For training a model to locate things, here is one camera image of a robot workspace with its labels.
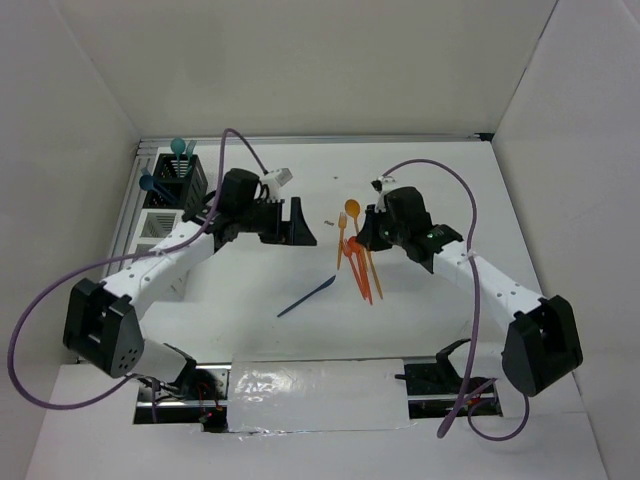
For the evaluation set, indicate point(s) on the yellow fork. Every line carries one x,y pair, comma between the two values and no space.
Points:
342,223

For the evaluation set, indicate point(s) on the blue knife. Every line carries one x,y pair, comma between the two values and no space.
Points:
326,284

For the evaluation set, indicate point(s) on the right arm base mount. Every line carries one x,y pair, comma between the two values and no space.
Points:
432,388

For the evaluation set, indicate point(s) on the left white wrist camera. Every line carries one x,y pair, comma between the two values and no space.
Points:
274,180

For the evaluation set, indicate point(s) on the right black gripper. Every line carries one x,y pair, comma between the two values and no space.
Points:
368,237

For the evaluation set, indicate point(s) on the white taped paper sheet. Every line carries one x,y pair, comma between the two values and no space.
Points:
316,396

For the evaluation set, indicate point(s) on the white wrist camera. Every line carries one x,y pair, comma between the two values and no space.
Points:
383,185
274,180

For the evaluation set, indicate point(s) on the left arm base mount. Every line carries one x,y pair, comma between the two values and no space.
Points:
203,405

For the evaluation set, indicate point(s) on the orange fork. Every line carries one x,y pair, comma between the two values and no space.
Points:
349,253

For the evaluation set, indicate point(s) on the blue fork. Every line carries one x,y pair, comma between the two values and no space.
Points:
165,194

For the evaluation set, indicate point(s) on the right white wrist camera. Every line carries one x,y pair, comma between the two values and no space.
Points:
383,185

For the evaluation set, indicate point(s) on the yellow spoon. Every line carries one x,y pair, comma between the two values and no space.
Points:
353,209

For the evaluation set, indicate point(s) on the teal spoon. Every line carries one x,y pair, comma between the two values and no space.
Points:
177,147

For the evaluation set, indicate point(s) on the white utensil caddy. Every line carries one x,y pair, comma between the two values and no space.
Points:
152,226

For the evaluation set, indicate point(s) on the aluminium frame rail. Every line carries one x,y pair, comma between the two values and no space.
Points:
158,142

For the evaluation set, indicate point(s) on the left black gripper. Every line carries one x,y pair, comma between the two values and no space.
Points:
293,232

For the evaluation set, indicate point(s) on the orange spoon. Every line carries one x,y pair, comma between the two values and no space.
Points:
357,249

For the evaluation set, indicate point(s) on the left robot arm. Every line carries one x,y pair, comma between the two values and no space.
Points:
103,318

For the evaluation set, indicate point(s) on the blue spoon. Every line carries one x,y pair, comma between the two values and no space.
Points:
146,181

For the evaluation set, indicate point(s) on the black utensil caddy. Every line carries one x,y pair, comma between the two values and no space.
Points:
188,189

